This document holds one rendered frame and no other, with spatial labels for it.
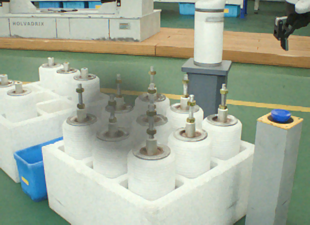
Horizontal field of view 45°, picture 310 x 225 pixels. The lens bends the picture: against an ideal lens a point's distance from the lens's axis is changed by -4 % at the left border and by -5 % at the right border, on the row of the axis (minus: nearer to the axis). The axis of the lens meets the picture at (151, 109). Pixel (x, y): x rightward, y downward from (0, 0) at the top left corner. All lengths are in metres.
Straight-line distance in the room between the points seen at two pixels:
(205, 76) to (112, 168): 0.52
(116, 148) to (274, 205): 0.35
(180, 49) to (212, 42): 1.51
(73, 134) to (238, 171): 0.39
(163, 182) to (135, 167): 0.06
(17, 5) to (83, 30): 0.74
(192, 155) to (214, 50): 0.49
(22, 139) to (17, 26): 2.25
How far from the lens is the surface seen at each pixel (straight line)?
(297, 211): 1.10
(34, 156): 1.16
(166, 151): 0.78
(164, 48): 2.76
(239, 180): 0.95
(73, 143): 0.93
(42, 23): 3.21
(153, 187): 0.76
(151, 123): 0.75
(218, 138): 0.91
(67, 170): 0.92
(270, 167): 0.81
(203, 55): 1.24
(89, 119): 0.94
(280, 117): 0.79
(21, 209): 1.10
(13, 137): 1.16
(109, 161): 0.84
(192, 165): 0.84
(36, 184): 1.09
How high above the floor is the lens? 0.59
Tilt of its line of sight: 20 degrees down
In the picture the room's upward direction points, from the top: straight up
